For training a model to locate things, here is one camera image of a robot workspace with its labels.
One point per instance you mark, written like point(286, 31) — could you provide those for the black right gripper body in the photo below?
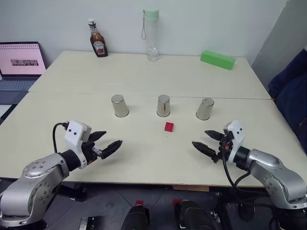
point(224, 148)

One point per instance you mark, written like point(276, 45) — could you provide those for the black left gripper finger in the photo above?
point(97, 135)
point(111, 148)

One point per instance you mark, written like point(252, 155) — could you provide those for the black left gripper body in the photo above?
point(92, 151)

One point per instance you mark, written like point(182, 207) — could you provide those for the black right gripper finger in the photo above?
point(204, 149)
point(214, 135)

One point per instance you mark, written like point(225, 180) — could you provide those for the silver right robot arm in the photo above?
point(273, 172)

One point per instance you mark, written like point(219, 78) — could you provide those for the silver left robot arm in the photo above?
point(36, 177)

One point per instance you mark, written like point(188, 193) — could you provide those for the steel cup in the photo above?
point(119, 106)
point(163, 105)
point(205, 109)

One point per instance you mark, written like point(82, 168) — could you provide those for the red toy brick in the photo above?
point(169, 127)

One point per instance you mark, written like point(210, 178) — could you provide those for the dark rounded shape red cap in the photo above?
point(136, 218)

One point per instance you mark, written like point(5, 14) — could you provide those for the green rectangular block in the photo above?
point(217, 60)

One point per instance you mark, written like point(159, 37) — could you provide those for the dark blue chair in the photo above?
point(291, 95)

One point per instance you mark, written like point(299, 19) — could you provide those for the ketchup bottle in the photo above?
point(98, 43)

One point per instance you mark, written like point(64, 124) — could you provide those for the open laptop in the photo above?
point(18, 67)

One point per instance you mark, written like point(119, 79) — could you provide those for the clear bottle green lid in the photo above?
point(152, 36)

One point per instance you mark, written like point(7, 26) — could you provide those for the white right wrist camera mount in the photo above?
point(236, 136)

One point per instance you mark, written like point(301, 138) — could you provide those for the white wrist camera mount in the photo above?
point(236, 136)
point(74, 134)

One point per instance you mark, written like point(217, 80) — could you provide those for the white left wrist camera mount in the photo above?
point(74, 134)

